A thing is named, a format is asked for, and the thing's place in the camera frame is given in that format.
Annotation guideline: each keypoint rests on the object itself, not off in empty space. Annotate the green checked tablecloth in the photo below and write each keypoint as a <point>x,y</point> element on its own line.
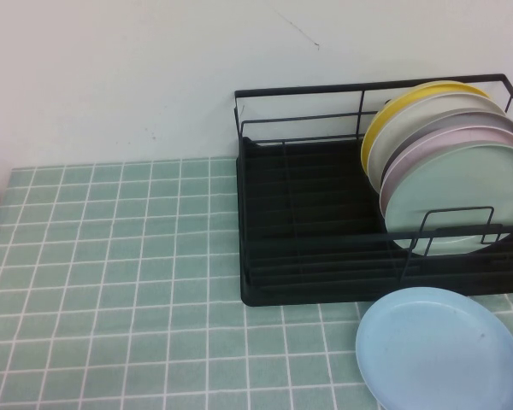
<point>111,277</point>

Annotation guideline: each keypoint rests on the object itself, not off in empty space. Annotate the cream white plate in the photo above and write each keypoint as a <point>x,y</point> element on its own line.
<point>395,136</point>

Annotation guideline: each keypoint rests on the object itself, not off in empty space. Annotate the light green plate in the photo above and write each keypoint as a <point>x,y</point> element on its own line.
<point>453,183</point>

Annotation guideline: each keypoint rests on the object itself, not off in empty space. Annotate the yellow plate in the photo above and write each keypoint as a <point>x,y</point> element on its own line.
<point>382,124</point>

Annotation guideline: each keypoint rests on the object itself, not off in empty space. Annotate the pink plate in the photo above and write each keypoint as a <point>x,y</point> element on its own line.
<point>444,142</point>

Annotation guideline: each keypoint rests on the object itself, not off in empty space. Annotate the black plastic drip tray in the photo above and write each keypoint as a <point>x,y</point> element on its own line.
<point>325,188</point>

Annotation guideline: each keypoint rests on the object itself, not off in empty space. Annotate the grey plate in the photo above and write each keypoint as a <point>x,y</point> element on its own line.
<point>474,118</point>

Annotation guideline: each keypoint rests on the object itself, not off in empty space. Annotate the light blue plate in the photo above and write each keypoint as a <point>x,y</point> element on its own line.
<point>436,354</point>

